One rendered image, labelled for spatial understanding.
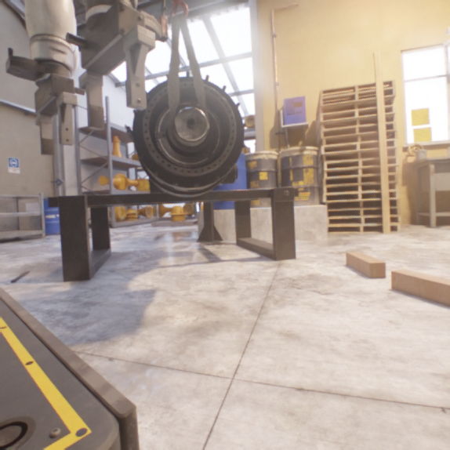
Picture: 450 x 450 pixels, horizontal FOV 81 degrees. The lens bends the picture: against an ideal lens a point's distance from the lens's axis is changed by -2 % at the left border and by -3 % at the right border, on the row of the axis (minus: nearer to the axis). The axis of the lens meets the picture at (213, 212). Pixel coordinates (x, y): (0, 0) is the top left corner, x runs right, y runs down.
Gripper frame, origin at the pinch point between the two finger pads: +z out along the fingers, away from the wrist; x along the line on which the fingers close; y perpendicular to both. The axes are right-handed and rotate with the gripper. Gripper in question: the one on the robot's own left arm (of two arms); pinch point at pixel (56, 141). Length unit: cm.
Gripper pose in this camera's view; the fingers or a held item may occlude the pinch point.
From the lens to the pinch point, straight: 74.8
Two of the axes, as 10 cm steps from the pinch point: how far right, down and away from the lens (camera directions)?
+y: 6.7, -0.5, 7.4
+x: -7.4, 0.2, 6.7
